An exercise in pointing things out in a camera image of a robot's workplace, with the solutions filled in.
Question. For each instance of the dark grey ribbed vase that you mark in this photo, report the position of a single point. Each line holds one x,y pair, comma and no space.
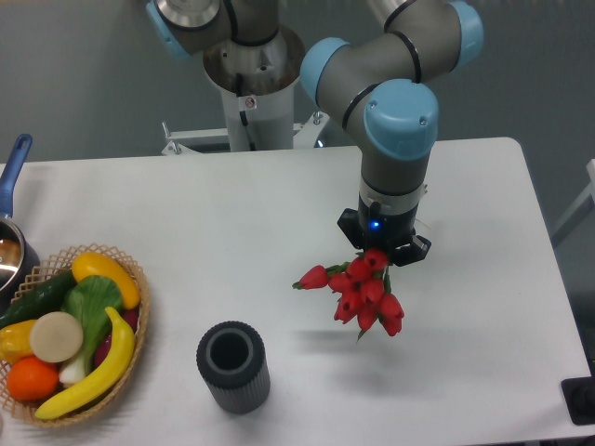
231,358

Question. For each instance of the yellow bell pepper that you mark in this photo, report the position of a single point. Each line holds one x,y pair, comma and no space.
15,341

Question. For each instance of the beige round slice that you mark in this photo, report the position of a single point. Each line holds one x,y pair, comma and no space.
56,337

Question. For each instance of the red tulip bouquet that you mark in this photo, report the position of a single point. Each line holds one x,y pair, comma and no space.
364,291

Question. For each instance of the white frame at right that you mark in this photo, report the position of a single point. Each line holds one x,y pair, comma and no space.
576,212

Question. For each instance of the black device at edge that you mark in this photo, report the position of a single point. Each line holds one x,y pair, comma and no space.
579,398

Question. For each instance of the blue handled saucepan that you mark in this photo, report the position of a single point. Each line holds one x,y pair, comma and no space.
18,258

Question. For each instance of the yellow banana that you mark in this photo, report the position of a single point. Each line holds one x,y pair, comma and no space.
101,379

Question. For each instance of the orange fruit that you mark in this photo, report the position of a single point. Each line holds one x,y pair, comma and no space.
31,379

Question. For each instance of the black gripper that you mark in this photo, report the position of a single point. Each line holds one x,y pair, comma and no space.
371,227

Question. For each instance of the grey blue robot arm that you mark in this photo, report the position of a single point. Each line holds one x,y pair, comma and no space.
376,92

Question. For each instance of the green bok choy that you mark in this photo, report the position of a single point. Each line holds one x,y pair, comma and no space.
87,302

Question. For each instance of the dark red vegetable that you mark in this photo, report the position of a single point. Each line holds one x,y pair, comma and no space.
131,317

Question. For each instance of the woven wicker basket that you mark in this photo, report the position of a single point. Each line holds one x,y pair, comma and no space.
49,268

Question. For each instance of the green cucumber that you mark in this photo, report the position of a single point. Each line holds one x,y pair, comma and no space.
44,298

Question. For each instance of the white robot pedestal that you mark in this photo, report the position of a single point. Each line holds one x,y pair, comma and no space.
256,85

